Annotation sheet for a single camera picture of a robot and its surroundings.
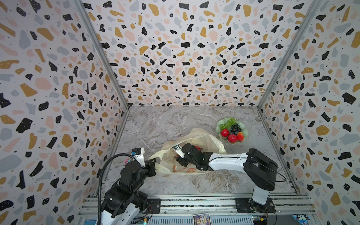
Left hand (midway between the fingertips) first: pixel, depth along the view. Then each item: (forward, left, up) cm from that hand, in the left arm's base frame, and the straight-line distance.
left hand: (157, 159), depth 72 cm
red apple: (+26, -42, -15) cm, 52 cm away
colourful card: (-24, -22, -16) cm, 37 cm away
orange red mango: (+20, -51, -11) cm, 56 cm away
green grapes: (+33, -47, -12) cm, 59 cm away
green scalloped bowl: (+27, -56, -14) cm, 64 cm away
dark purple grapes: (+27, -50, -12) cm, 58 cm away
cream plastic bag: (-2, -4, 0) cm, 5 cm away
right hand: (+9, -10, -11) cm, 17 cm away
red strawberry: (+14, -22, -14) cm, 30 cm away
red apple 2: (+19, -45, -11) cm, 50 cm away
